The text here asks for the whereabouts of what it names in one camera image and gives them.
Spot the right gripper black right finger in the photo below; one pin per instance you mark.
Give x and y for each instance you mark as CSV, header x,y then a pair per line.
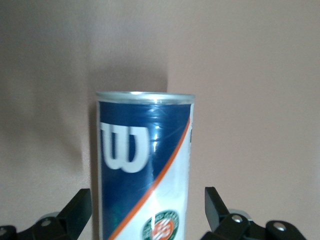
x,y
225,225

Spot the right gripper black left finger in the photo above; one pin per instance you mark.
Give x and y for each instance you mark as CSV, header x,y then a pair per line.
x,y
72,220

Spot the white and blue tennis can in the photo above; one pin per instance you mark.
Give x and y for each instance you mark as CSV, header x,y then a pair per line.
x,y
145,150

